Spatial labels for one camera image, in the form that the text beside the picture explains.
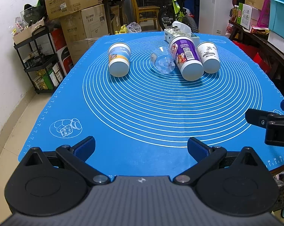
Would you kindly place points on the blue silicone baking mat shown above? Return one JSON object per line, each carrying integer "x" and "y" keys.
{"x": 141, "y": 122}

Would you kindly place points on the lower cardboard box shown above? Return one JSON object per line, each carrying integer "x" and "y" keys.
{"x": 82, "y": 29}

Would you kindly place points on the teal plastic storage bin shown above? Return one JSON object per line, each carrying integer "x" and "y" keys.
{"x": 276, "y": 21}

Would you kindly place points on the blue beach print paper cup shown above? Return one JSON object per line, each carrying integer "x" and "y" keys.
{"x": 119, "y": 59}

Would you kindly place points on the purple labelled paper cup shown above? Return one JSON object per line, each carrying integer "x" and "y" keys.
{"x": 185, "y": 55}

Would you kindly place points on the green white carton box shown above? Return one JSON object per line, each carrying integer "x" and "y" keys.
{"x": 244, "y": 15}

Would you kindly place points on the clear plastic bag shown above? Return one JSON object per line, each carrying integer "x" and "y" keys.
{"x": 134, "y": 27}

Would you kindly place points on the white tissue box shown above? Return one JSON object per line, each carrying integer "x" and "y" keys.
{"x": 180, "y": 29}

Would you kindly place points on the dark wooden side table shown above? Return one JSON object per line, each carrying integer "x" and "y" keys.
{"x": 268, "y": 57}

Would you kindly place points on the yellow toy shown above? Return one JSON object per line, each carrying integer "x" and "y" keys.
{"x": 122, "y": 30}

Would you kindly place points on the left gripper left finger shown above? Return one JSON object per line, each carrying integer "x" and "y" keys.
{"x": 51, "y": 183}

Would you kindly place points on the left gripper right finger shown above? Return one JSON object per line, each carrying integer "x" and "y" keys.
{"x": 231, "y": 183}

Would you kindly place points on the wooden chair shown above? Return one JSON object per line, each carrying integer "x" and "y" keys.
{"x": 146, "y": 13}

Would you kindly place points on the white grey print paper cup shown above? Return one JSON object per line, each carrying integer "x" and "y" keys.
{"x": 209, "y": 57}

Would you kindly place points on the red white appliance box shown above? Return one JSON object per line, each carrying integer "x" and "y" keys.
{"x": 62, "y": 51}

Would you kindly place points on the clear plastic cup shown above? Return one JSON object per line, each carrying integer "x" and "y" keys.
{"x": 163, "y": 64}

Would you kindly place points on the green black bicycle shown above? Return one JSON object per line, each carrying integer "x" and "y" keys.
{"x": 174, "y": 10}

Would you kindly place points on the black metal shelf rack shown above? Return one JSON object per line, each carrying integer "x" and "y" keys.
{"x": 37, "y": 54}

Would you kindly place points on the black helmet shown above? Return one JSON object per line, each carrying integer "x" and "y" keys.
{"x": 33, "y": 13}

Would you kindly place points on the white chest freezer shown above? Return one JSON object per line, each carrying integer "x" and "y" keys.
{"x": 214, "y": 16}

